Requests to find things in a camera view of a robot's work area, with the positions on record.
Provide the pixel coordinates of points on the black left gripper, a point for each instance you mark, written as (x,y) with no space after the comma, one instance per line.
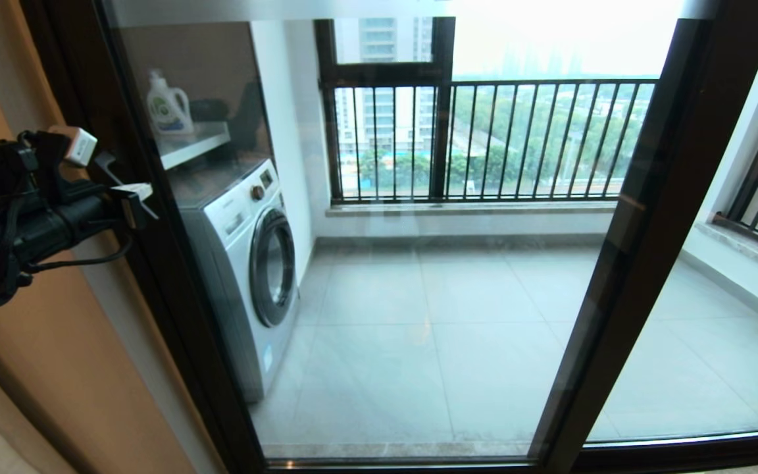
(70,227)

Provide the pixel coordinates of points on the dark framed sliding glass door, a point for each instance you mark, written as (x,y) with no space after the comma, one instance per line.
(714,457)

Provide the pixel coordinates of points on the white detergent bottle green label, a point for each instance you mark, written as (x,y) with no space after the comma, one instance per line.
(168,107)

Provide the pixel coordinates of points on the white front-load washing machine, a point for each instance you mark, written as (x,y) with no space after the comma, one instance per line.
(241,263)

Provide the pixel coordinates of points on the grey high-rise building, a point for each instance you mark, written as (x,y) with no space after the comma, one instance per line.
(382,41)

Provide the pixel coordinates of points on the grey stone window sill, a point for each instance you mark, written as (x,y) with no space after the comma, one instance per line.
(471,209)
(747,255)

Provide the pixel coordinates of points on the long black balcony railing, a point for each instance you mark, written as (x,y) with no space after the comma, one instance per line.
(550,83)

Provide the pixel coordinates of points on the dark brown fixed glass door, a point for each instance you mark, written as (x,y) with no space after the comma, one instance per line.
(714,342)

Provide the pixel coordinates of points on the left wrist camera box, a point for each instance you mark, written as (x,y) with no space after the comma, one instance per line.
(80,146)

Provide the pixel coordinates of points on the white wall shelf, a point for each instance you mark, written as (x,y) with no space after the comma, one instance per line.
(193,144)

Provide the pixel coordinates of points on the dark window frame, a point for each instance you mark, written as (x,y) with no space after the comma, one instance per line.
(443,131)

